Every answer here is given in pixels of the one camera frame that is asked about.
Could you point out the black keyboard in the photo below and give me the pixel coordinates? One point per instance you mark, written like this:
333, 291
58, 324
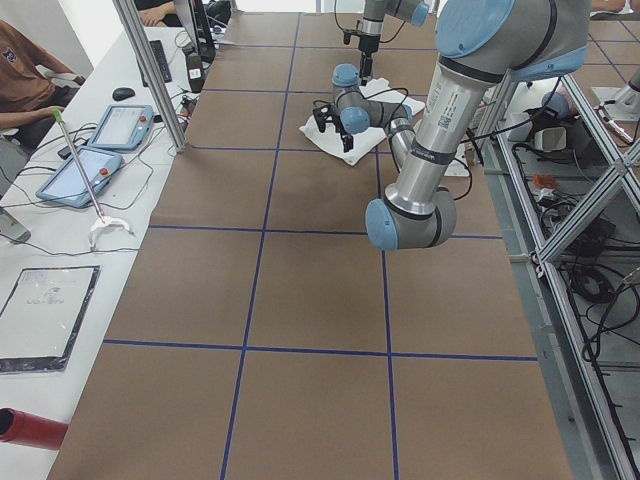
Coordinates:
160, 59

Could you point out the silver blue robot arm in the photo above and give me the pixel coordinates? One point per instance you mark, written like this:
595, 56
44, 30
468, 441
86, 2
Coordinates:
414, 12
478, 43

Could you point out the long metal reaching stick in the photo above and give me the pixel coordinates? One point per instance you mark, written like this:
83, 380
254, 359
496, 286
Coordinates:
56, 112

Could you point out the black labelled box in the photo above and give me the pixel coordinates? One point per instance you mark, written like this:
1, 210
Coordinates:
195, 72

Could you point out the white curved plastic piece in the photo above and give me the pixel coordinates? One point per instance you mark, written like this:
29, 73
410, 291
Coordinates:
106, 224

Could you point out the red cylinder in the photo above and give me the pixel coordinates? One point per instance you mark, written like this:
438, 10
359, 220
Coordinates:
26, 429

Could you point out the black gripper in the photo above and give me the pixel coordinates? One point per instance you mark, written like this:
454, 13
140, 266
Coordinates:
340, 127
367, 45

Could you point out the blue teach pendant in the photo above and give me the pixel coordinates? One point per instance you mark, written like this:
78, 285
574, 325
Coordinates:
66, 185
122, 127

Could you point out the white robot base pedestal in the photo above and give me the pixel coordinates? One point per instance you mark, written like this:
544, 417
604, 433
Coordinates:
459, 166

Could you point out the black framed document sheet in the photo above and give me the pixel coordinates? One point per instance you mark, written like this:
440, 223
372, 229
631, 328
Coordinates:
42, 316

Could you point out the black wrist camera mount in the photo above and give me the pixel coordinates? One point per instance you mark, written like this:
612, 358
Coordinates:
349, 33
323, 115

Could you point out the person in brown shirt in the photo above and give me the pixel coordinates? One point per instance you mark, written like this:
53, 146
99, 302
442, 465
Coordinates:
28, 99

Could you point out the black computer mouse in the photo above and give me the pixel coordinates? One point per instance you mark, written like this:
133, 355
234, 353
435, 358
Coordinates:
123, 93

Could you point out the blue teach pendant near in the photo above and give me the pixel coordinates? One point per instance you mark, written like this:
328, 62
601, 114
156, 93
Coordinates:
66, 185

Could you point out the blue teach pendant far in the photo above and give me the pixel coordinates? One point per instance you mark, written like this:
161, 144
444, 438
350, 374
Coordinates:
122, 127

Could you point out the aluminium frame post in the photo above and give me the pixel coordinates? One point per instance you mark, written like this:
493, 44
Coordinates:
136, 34

